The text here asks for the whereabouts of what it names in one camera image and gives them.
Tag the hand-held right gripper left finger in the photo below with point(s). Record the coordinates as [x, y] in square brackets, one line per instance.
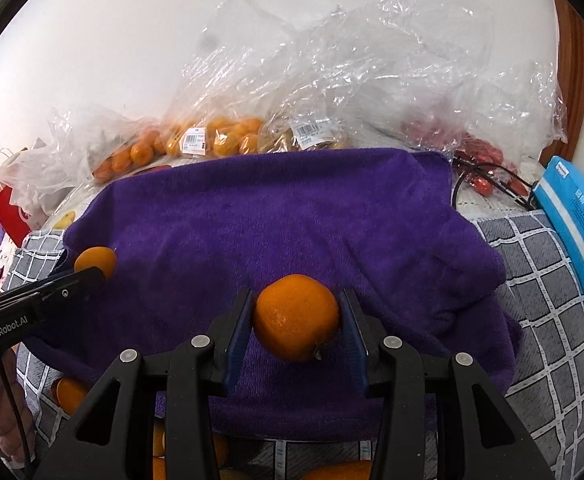
[239, 340]

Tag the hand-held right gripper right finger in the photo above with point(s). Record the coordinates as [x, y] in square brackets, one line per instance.
[354, 340]

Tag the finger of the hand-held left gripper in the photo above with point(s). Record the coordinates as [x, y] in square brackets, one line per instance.
[69, 287]

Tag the orange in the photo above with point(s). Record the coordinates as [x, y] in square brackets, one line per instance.
[234, 475]
[297, 317]
[339, 471]
[158, 437]
[69, 392]
[94, 257]

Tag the person's left hand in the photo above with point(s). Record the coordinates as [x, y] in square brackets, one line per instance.
[9, 410]

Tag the red paper bag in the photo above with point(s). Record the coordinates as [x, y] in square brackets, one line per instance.
[9, 212]

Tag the white plastic bag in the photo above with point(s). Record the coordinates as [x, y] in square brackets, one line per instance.
[32, 175]

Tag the purple towel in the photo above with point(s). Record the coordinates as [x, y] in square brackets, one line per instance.
[272, 220]

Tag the clear bag of oranges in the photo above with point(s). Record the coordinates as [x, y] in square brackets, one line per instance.
[222, 140]
[122, 157]

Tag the grey checked blanket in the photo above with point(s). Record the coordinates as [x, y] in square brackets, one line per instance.
[536, 310]

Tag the clear bag of yellow fruit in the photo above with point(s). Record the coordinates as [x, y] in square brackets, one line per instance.
[317, 135]

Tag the clear bag of red fruit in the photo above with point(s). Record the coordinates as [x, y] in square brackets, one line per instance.
[471, 150]

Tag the blue tissue pack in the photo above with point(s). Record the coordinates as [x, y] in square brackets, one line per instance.
[576, 225]

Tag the brown wooden door frame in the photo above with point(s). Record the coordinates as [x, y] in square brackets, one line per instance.
[574, 70]

